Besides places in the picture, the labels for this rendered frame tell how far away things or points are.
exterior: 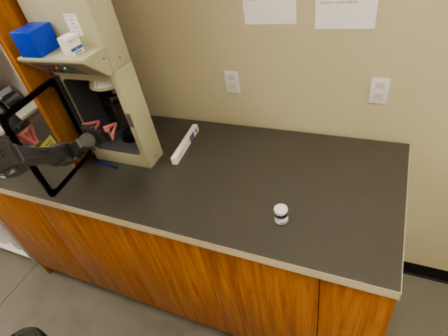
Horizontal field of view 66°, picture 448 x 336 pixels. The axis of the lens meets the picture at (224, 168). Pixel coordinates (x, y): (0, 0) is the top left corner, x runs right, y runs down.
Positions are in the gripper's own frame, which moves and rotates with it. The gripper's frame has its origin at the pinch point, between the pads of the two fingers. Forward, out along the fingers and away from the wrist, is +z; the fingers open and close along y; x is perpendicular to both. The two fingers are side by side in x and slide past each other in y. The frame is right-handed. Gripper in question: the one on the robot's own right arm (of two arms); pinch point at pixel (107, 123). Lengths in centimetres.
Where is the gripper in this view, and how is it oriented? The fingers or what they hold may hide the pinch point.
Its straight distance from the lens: 156.5
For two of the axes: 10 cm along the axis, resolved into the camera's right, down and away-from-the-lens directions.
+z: 4.2, -6.6, 6.3
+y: -8.9, -1.6, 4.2
